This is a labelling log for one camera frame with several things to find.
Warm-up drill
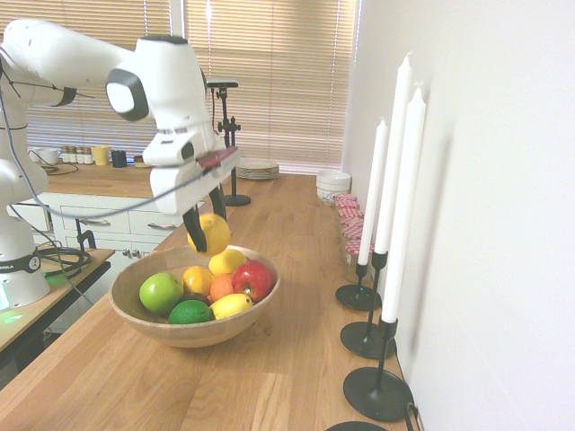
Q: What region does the small orange fruit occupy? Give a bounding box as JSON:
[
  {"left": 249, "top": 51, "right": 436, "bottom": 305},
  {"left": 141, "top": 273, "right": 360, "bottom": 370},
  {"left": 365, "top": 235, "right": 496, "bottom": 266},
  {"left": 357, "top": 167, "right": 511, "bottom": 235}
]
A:
[{"left": 209, "top": 272, "right": 236, "bottom": 303}]

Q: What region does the yellow-orange fruit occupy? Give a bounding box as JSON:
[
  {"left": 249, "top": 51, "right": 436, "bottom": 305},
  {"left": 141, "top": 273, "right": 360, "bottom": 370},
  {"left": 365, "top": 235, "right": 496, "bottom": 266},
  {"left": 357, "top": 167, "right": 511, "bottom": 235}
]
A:
[{"left": 181, "top": 265, "right": 217, "bottom": 297}]

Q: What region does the wide wooden window blind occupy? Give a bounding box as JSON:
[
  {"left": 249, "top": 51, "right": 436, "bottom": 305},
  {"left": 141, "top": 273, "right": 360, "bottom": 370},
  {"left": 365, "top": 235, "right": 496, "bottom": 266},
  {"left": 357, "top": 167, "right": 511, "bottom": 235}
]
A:
[
  {"left": 0, "top": 0, "right": 185, "bottom": 156},
  {"left": 183, "top": 0, "right": 361, "bottom": 175}
]

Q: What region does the stack of white plates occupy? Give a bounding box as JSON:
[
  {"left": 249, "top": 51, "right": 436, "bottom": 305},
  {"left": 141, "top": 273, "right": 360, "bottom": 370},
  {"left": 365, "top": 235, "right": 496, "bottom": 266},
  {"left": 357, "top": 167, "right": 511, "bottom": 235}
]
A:
[{"left": 236, "top": 160, "right": 280, "bottom": 181}]

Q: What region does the green lime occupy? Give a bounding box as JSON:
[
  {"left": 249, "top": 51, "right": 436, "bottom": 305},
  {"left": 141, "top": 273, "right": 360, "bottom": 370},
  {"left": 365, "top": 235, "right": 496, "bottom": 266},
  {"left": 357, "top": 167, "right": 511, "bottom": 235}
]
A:
[{"left": 168, "top": 299, "right": 216, "bottom": 325}]

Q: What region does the black camera stand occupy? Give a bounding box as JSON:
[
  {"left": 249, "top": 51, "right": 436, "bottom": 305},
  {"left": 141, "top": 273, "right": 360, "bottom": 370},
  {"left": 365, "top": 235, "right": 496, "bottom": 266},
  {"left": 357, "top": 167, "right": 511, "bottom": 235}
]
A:
[{"left": 215, "top": 87, "right": 252, "bottom": 207}]

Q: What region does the white taper candle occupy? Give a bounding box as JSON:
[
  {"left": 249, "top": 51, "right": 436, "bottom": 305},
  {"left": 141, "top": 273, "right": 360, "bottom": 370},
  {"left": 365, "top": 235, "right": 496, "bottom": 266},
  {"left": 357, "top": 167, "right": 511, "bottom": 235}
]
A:
[
  {"left": 358, "top": 117, "right": 389, "bottom": 266},
  {"left": 380, "top": 87, "right": 427, "bottom": 324},
  {"left": 375, "top": 51, "right": 413, "bottom": 256}
]

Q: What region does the black and green cable bundle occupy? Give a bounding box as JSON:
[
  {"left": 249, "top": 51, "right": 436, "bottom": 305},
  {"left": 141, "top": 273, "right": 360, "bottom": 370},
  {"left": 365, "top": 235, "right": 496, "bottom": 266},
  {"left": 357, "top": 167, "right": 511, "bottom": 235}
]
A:
[{"left": 33, "top": 237, "right": 94, "bottom": 291}]

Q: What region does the green apple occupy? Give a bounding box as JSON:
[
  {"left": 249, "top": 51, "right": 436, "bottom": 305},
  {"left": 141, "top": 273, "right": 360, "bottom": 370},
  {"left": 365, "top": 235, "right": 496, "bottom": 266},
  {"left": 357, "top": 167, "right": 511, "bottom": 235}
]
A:
[{"left": 138, "top": 271, "right": 185, "bottom": 314}]

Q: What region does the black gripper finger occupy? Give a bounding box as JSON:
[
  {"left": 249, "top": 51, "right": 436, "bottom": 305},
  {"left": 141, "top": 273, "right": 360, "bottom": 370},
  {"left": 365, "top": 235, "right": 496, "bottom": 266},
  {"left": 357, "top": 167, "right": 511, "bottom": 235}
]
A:
[
  {"left": 181, "top": 205, "right": 209, "bottom": 255},
  {"left": 208, "top": 182, "right": 228, "bottom": 222}
]

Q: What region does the black table clamp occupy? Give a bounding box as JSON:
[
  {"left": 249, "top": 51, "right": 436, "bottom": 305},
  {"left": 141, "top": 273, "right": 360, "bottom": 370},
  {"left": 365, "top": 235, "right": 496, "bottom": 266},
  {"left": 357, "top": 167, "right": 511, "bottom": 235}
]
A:
[{"left": 74, "top": 217, "right": 97, "bottom": 251}]

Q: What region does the white cup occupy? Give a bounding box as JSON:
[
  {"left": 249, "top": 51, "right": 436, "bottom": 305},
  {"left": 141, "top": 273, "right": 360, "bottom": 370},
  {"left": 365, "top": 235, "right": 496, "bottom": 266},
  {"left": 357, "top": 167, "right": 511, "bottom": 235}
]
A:
[{"left": 29, "top": 146, "right": 62, "bottom": 165}]

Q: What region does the round yellow citrus fruit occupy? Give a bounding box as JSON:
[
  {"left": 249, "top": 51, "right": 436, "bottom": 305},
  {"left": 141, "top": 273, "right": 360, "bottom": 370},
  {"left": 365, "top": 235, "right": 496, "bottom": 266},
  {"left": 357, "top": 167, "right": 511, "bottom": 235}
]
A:
[{"left": 208, "top": 249, "right": 248, "bottom": 277}]

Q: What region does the thin black cable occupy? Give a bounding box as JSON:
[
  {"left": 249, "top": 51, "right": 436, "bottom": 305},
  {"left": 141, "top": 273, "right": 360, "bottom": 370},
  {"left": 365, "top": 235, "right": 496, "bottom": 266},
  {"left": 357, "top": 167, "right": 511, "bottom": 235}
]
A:
[{"left": 402, "top": 401, "right": 426, "bottom": 431}]

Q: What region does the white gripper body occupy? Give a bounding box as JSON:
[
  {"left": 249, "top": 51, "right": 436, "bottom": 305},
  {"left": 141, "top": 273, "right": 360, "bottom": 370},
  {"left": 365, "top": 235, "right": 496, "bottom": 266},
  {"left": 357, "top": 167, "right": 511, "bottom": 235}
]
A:
[{"left": 142, "top": 123, "right": 239, "bottom": 218}]

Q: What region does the white patterned ceramic bowl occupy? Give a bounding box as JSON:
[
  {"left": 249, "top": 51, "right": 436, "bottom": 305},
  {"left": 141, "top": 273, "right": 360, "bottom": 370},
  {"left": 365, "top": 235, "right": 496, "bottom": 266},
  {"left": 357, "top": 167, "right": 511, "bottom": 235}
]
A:
[{"left": 316, "top": 184, "right": 349, "bottom": 207}]

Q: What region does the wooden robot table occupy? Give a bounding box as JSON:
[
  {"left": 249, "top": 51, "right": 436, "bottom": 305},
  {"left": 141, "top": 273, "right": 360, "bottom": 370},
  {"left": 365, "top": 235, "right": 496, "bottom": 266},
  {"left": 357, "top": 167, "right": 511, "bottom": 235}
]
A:
[{"left": 0, "top": 246, "right": 113, "bottom": 374}]

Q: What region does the yellow lemon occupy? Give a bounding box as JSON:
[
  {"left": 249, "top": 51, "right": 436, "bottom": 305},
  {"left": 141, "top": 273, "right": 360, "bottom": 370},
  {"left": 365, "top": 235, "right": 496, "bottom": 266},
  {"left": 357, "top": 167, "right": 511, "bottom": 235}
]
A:
[{"left": 208, "top": 292, "right": 254, "bottom": 321}]

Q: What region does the round wooden fruit bowl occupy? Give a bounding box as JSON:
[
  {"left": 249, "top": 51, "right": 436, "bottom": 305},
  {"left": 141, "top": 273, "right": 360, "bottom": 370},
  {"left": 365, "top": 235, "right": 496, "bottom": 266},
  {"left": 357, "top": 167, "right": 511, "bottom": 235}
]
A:
[{"left": 109, "top": 244, "right": 281, "bottom": 349}]

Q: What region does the black cable loop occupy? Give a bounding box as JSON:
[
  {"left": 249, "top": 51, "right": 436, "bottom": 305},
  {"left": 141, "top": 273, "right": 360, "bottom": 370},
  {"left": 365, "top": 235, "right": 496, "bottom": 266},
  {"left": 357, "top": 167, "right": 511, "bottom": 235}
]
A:
[{"left": 40, "top": 162, "right": 80, "bottom": 177}]

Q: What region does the plain white ceramic bowl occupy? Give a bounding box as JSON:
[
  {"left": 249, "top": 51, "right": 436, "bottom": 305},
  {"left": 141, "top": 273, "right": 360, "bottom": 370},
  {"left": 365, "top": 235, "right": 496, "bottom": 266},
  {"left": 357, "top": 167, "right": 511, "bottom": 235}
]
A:
[{"left": 315, "top": 169, "right": 352, "bottom": 190}]

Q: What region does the red apple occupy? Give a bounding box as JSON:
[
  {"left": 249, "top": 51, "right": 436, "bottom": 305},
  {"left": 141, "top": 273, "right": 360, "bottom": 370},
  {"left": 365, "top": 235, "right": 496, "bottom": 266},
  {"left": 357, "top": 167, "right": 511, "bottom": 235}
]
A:
[{"left": 231, "top": 259, "right": 276, "bottom": 303}]

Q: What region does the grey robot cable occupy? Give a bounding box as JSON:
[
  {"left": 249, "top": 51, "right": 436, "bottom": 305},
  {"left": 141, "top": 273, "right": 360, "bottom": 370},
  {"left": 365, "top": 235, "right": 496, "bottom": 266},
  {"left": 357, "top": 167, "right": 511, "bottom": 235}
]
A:
[{"left": 0, "top": 47, "right": 217, "bottom": 222}]

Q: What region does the white drawer cabinet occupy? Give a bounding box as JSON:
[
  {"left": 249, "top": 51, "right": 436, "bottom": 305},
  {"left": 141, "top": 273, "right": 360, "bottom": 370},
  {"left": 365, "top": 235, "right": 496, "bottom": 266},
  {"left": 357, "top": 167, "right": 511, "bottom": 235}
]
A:
[{"left": 8, "top": 191, "right": 212, "bottom": 273}]

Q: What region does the red wrist camera box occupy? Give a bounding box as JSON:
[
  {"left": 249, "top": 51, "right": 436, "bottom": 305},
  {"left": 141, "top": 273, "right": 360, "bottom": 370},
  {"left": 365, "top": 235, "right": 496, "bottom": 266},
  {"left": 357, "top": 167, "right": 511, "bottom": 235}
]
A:
[{"left": 196, "top": 146, "right": 240, "bottom": 176}]

